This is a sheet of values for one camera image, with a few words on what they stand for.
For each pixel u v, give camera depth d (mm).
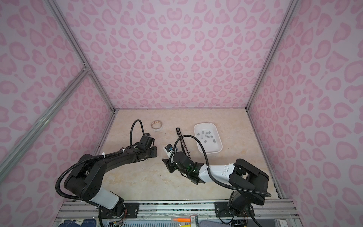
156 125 1097
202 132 1058
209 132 1046
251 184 432
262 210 749
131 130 719
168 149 696
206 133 1040
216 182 450
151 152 839
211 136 1032
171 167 710
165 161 719
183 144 962
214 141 1001
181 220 698
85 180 445
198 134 1038
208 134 1038
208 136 1034
